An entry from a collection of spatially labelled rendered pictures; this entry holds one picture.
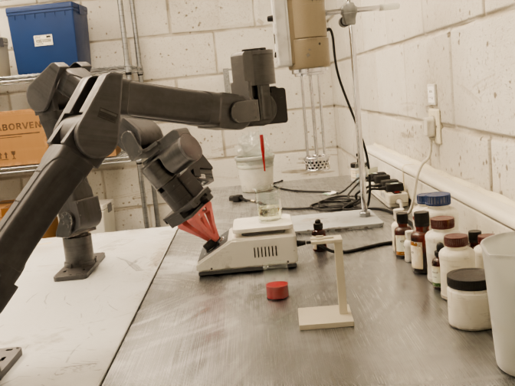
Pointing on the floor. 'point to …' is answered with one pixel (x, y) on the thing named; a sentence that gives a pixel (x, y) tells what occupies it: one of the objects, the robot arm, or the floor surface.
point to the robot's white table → (79, 309)
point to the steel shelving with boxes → (61, 21)
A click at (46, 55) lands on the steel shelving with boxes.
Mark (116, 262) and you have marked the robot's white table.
